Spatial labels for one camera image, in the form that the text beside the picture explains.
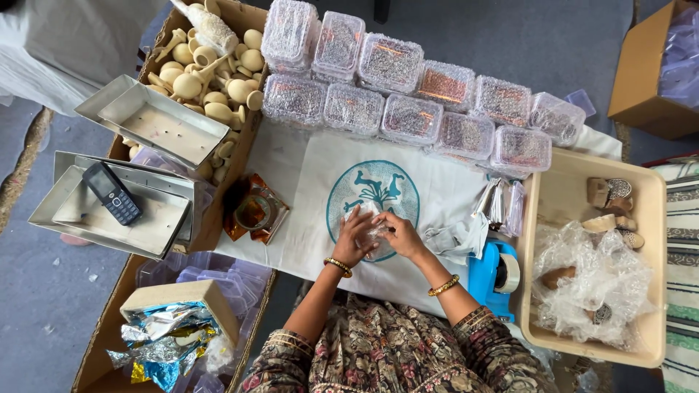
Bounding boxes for person's right hand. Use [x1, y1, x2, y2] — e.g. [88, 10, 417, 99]
[371, 211, 430, 263]

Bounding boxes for person's left hand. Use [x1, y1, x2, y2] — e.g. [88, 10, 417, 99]
[331, 205, 381, 268]

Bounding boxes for clear bubble wrap piece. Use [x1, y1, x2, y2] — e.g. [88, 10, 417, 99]
[343, 201, 395, 263]

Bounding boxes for gold bead bangle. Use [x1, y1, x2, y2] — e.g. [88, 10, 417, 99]
[323, 257, 354, 278]
[427, 274, 461, 298]

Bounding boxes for white cloth with teal print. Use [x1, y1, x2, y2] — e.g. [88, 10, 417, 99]
[214, 117, 623, 318]

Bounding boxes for crumpled white cloth piece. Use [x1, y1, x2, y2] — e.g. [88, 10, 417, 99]
[423, 212, 490, 266]

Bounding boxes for brown tape roll in wrapper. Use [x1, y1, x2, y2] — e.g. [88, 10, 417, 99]
[223, 173, 291, 246]

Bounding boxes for blue tape dispenser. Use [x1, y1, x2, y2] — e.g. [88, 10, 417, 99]
[467, 238, 521, 324]

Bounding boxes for silver foil pouches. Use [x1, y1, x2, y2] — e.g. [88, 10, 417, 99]
[471, 176, 528, 239]

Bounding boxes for rows of bubble-wrapped clear boxes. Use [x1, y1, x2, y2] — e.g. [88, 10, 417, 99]
[260, 0, 588, 180]

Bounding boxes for floral patterned dress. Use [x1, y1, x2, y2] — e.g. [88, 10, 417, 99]
[237, 291, 559, 393]

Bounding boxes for long cardboard box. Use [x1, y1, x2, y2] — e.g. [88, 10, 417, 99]
[106, 0, 269, 253]

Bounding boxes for white tape roll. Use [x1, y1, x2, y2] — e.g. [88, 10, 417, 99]
[494, 253, 521, 294]

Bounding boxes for beige plastic tray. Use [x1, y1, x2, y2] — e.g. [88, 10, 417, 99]
[515, 147, 668, 369]

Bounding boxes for brown wooden stamp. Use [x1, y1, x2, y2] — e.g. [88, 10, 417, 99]
[540, 265, 577, 290]

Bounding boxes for small beige open box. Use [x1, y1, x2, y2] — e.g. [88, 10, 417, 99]
[119, 279, 241, 347]

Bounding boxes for heap of pale wooden knobs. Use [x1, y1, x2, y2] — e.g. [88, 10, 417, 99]
[121, 0, 265, 186]

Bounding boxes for silver metal tray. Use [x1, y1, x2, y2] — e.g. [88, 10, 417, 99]
[74, 74, 140, 127]
[96, 82, 230, 170]
[52, 151, 196, 247]
[28, 165, 193, 261]

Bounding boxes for heap of crumpled bubble wrap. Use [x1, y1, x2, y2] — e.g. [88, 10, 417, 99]
[531, 221, 659, 350]

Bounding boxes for cluster of wooden printing blocks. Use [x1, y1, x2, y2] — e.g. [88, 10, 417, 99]
[581, 177, 645, 251]

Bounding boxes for clear plastic lid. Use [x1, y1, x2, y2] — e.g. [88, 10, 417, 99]
[564, 88, 597, 119]

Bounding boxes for heap of crumpled foil wrappers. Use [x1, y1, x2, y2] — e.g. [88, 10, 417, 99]
[106, 302, 223, 393]

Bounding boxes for round carved wooden stamp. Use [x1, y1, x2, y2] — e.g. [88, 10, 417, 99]
[586, 303, 614, 326]

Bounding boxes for black keypad mobile phone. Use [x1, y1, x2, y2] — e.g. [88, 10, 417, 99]
[82, 162, 143, 227]

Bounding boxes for cardboard box with plastic bags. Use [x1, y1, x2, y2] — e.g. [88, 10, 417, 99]
[607, 0, 699, 141]

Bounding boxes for cardboard box with flaps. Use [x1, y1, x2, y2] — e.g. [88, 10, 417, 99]
[71, 251, 278, 393]

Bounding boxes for striped woven cloth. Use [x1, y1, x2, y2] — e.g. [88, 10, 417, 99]
[642, 154, 699, 393]

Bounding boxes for large white fabric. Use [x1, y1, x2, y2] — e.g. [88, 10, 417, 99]
[0, 0, 169, 117]

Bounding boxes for bubble-wrapped wooden handle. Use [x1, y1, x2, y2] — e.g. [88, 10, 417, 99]
[169, 0, 240, 56]

